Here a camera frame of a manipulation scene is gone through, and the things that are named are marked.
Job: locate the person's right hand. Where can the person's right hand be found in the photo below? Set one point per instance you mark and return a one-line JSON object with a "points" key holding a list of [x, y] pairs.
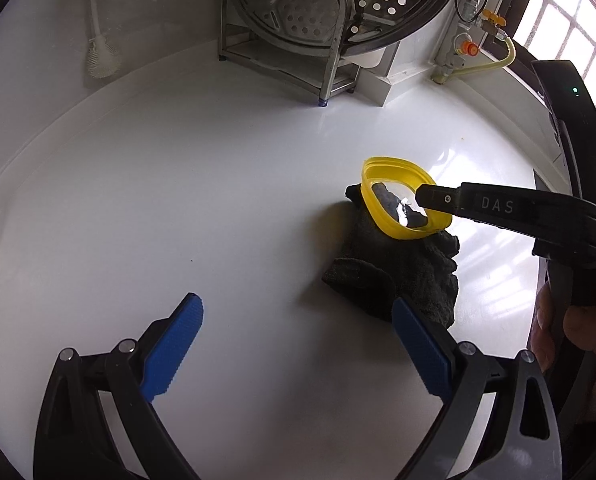
{"points": [[590, 335]]}

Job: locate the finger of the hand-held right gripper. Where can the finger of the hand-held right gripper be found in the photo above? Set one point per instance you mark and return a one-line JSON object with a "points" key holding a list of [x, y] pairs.
{"points": [[498, 205]]}

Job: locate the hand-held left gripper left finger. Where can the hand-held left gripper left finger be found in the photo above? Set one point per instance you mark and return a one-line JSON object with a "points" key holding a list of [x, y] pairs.
{"points": [[175, 345]]}

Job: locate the yellow plastic lid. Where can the yellow plastic lid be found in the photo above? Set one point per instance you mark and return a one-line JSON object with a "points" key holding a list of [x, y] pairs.
{"points": [[378, 170]]}

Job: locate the steel dish rack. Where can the steel dish rack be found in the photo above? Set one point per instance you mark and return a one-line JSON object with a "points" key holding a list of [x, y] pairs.
{"points": [[333, 80]]}

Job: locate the white bottle brush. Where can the white bottle brush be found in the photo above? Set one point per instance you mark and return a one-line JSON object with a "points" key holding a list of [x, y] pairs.
{"points": [[103, 57]]}

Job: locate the dark grey cloth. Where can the dark grey cloth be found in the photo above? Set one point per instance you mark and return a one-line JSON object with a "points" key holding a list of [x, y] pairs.
{"points": [[403, 270]]}

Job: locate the gas regulator with orange knob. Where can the gas regulator with orange knob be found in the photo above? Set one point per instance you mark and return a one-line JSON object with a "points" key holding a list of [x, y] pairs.
{"points": [[465, 47]]}

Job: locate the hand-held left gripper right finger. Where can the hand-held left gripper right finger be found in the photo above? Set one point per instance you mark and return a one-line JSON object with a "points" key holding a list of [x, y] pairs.
{"points": [[423, 350]]}

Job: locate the large barred window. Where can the large barred window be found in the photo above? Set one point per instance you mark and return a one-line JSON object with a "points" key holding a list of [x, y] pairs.
{"points": [[568, 20]]}

